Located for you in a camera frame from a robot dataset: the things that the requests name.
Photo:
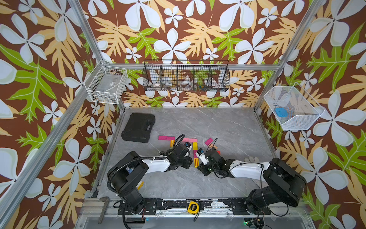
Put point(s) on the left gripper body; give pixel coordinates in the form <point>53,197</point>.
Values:
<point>185,162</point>

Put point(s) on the white wire basket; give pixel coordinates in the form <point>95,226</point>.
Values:
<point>303,110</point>
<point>106,83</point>

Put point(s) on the white wire basket left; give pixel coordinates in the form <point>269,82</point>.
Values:
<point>106,83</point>

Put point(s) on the white wire basket right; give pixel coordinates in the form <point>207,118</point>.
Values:
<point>303,110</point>

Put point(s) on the blue knit glove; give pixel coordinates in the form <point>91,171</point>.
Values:
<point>134,178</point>

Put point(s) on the white work glove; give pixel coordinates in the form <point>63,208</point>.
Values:
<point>252,159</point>

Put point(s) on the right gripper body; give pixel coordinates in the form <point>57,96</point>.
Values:
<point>206,169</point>

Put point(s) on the yellow red striped block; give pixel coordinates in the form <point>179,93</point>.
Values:
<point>196,162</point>

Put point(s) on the blue object in basket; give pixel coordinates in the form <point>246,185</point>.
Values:
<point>281,112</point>

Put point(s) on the black wire basket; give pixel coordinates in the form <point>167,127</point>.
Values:
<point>186,75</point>

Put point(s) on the grey metal clamp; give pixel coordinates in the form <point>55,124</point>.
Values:
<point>106,201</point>

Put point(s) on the yellow tape measure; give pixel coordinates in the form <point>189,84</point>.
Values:
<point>193,208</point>

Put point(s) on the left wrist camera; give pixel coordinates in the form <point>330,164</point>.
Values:
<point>188,145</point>

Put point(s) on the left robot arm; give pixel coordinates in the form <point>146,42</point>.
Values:
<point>125,176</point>

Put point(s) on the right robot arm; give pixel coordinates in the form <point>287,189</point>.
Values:
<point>284,184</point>

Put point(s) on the patterned wooden block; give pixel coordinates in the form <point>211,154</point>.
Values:
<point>213,146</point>

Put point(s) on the black plastic case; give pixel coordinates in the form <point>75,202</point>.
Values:
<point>138,127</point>

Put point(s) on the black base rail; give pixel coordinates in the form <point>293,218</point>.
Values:
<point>152,206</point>

